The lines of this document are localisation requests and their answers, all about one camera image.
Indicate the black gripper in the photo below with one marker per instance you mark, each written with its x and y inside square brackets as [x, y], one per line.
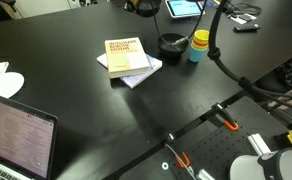
[134, 2]

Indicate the black bowl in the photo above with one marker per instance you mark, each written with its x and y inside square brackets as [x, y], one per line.
[169, 50]
[148, 9]

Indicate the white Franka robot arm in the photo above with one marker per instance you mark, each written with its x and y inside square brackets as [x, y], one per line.
[252, 168]

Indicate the yellow robotics textbook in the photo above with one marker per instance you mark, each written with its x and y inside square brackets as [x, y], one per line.
[126, 56]

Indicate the white tablet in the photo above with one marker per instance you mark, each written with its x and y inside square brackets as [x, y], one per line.
[184, 8]

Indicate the white blue book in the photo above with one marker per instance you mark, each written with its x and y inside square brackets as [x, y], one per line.
[139, 78]

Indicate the yellow plastic cup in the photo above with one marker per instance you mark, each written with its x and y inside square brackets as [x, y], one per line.
[202, 35]

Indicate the orange plastic cup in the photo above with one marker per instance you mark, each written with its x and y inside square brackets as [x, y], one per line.
[199, 43]

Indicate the lime plastic cup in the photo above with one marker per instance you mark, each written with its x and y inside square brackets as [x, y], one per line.
[197, 47]

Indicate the blue plastic cup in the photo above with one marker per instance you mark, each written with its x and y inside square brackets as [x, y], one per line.
[196, 55]

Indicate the white card with black device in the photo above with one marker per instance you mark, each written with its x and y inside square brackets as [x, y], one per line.
[242, 18]

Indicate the black remote control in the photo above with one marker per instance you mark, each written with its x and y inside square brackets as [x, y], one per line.
[246, 27]

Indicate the white paper plate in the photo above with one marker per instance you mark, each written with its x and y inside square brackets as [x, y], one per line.
[4, 81]

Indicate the white washer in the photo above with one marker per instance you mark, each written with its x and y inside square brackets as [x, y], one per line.
[165, 165]

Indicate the black perforated breadboard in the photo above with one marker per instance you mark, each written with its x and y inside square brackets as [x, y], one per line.
[219, 146]

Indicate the silver laptop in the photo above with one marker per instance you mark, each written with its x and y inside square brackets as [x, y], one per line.
[16, 140]

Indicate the beige wooden planks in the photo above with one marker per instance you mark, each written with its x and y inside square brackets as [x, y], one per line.
[279, 103]

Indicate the small silver bracket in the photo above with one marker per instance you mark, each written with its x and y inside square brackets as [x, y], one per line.
[205, 175]

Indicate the silver aluminium bracket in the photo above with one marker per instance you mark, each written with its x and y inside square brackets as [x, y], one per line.
[258, 144]

